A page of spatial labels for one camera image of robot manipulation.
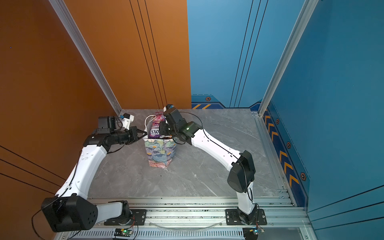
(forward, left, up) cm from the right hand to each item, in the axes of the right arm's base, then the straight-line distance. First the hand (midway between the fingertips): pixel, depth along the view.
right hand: (158, 126), depth 77 cm
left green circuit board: (-42, +15, -28) cm, 53 cm away
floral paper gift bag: (-8, 0, -11) cm, 14 cm away
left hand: (-2, +6, -2) cm, 7 cm away
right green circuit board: (-42, -49, -27) cm, 70 cm away
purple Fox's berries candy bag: (-1, +2, -4) cm, 5 cm away
